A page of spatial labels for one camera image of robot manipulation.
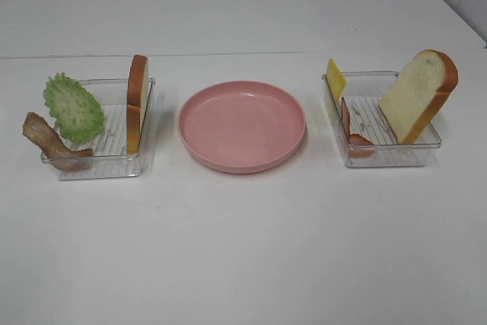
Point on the yellow cheese slice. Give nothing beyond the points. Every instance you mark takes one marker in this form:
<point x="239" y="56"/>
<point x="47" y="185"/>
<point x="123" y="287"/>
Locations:
<point x="336" y="80"/>

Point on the pink bacon strip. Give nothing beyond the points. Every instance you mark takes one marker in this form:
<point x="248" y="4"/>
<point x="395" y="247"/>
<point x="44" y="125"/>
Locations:
<point x="352" y="134"/>

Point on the bread slice tray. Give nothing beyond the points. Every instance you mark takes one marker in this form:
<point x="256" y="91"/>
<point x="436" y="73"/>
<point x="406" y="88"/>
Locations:
<point x="136" y="101"/>
<point x="419" y="92"/>

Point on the green lettuce leaf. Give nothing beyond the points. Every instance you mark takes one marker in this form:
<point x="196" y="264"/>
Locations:
<point x="79" y="116"/>

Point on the brown bacon strip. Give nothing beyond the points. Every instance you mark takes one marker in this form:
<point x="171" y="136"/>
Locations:
<point x="39" y="132"/>

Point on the pink round plate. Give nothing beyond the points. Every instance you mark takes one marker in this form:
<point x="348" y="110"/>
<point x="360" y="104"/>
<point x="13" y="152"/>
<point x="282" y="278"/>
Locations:
<point x="242" y="127"/>

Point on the right clear plastic tray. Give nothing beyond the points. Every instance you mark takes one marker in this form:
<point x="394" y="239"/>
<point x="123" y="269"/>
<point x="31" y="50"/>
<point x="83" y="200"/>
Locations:
<point x="362" y="95"/>

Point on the clear plastic tray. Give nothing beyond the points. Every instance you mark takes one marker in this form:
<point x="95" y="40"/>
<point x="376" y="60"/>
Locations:
<point x="110" y="159"/>
<point x="362" y="95"/>

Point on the left clear plastic tray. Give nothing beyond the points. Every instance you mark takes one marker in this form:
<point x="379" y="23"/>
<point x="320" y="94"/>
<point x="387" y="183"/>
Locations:
<point x="110" y="159"/>

